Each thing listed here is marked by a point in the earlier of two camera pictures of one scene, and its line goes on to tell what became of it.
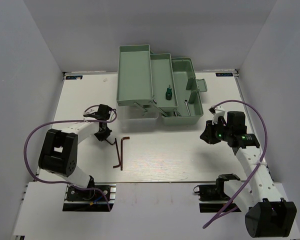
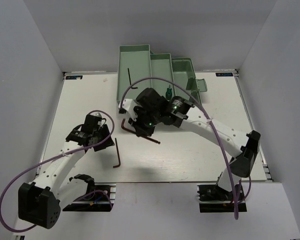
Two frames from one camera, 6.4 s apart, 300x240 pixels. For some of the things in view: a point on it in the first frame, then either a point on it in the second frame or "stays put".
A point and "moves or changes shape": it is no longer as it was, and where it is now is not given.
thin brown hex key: (118, 153) stays put
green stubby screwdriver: (168, 93) stays put
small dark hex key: (110, 143) moves or changes shape
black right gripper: (208, 134) -> (140, 129)
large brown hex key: (121, 150) -> (122, 126)
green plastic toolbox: (169, 83) stays put
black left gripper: (105, 135) -> (108, 142)
